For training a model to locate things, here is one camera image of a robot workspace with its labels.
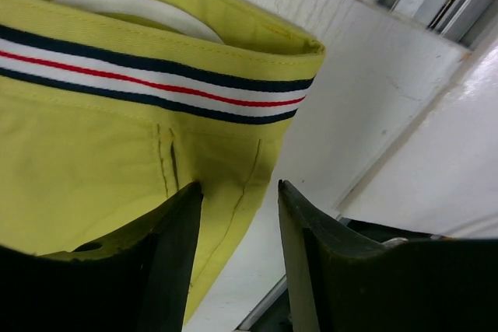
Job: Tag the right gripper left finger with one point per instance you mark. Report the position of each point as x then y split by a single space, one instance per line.
135 278

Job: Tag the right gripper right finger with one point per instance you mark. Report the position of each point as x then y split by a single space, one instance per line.
341 280

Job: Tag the yellow trousers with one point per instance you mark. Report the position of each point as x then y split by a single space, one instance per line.
110 107

